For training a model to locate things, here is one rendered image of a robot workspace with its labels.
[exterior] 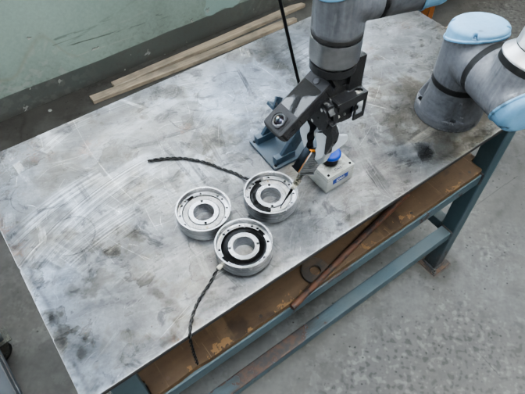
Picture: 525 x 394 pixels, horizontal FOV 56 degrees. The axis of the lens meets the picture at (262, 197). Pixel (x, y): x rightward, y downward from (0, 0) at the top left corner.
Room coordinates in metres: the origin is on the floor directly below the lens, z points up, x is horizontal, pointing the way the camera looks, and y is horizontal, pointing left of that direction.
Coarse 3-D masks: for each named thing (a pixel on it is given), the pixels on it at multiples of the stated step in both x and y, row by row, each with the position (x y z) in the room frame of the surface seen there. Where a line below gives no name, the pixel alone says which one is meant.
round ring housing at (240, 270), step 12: (228, 228) 0.51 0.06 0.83; (264, 228) 0.50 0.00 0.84; (216, 240) 0.48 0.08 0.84; (240, 240) 0.49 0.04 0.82; (252, 240) 0.48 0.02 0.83; (216, 252) 0.45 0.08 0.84; (252, 252) 0.46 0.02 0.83; (228, 264) 0.42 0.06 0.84; (252, 264) 0.43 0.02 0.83; (264, 264) 0.43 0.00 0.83
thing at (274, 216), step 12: (252, 180) 0.62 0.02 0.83; (264, 180) 0.62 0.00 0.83; (276, 180) 0.62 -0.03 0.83; (288, 180) 0.62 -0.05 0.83; (264, 192) 0.60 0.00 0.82; (276, 192) 0.60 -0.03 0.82; (252, 204) 0.56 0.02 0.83; (264, 204) 0.56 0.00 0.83; (276, 204) 0.56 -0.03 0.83; (252, 216) 0.55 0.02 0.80; (264, 216) 0.53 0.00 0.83; (276, 216) 0.53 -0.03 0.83; (288, 216) 0.54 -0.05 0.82
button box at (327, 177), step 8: (344, 160) 0.66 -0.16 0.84; (320, 168) 0.64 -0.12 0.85; (328, 168) 0.64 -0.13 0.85; (336, 168) 0.64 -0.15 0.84; (344, 168) 0.64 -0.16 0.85; (352, 168) 0.65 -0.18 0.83; (312, 176) 0.64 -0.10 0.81; (320, 176) 0.63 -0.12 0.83; (328, 176) 0.62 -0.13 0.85; (336, 176) 0.62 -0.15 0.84; (344, 176) 0.63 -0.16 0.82; (320, 184) 0.62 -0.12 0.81; (328, 184) 0.61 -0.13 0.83; (336, 184) 0.62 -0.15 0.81
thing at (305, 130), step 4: (308, 120) 0.60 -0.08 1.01; (304, 124) 0.61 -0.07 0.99; (308, 124) 0.60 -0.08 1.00; (312, 124) 0.60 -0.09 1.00; (300, 128) 0.62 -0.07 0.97; (304, 128) 0.61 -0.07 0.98; (308, 128) 0.60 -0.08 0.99; (312, 128) 0.60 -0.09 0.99; (316, 128) 0.62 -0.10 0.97; (300, 132) 0.62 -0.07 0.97; (304, 132) 0.61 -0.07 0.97; (308, 132) 0.60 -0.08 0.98; (312, 132) 0.61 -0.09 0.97; (304, 136) 0.61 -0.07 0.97; (308, 136) 0.60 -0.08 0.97; (312, 136) 0.61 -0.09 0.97; (304, 140) 0.61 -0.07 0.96; (308, 140) 0.60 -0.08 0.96; (312, 140) 0.61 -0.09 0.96; (304, 144) 0.61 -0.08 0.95; (308, 144) 0.60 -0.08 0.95; (312, 144) 0.61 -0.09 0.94
